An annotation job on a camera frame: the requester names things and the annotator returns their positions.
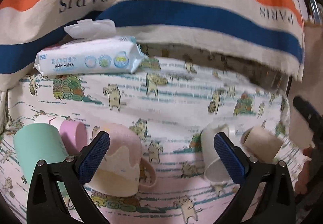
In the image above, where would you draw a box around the white mug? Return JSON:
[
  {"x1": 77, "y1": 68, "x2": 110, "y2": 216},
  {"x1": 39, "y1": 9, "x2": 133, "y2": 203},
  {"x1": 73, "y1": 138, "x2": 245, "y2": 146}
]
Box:
[{"x1": 200, "y1": 122, "x2": 235, "y2": 185}]

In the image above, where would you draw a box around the beige cup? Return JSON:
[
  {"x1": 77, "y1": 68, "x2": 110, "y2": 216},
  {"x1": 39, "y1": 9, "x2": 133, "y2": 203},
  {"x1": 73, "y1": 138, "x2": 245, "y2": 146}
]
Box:
[{"x1": 241, "y1": 126, "x2": 283, "y2": 163}]

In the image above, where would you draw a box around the mint green cup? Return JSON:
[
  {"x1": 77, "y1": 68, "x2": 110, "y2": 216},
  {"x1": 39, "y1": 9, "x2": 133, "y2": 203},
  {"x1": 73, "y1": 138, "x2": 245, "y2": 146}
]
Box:
[{"x1": 13, "y1": 123, "x2": 68, "y2": 183}]

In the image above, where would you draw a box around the small pink cup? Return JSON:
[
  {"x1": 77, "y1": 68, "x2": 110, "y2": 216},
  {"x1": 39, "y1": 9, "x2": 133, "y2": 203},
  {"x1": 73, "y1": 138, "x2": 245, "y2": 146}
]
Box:
[{"x1": 59, "y1": 120, "x2": 88, "y2": 155}]

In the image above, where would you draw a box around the small white cup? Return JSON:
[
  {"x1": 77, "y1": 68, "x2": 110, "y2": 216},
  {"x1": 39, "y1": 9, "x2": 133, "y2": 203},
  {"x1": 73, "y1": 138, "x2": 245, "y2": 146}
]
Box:
[{"x1": 34, "y1": 115, "x2": 65, "y2": 130}]

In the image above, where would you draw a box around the person's right hand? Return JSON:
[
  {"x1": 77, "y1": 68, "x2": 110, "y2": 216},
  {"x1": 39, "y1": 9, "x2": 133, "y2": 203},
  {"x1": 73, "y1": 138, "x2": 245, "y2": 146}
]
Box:
[{"x1": 295, "y1": 147, "x2": 314, "y2": 195}]

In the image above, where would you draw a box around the pink and cream mug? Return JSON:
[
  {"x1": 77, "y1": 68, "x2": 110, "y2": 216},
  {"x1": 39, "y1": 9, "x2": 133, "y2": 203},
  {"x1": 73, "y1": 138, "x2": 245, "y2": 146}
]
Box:
[{"x1": 88, "y1": 124, "x2": 157, "y2": 197}]

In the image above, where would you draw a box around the striped Paris blanket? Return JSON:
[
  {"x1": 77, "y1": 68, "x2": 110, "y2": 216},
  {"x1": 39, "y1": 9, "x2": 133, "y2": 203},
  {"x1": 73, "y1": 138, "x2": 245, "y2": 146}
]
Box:
[{"x1": 1, "y1": 0, "x2": 304, "y2": 90}]

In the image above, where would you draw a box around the cat print bed sheet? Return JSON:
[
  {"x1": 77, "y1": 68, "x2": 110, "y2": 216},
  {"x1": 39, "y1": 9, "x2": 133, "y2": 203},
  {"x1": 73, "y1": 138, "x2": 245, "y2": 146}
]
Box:
[{"x1": 1, "y1": 47, "x2": 303, "y2": 223}]

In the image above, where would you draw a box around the baby wipes pack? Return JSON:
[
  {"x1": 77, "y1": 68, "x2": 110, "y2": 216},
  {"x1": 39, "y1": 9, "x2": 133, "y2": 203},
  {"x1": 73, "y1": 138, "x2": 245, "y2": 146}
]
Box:
[{"x1": 34, "y1": 19, "x2": 148, "y2": 76}]

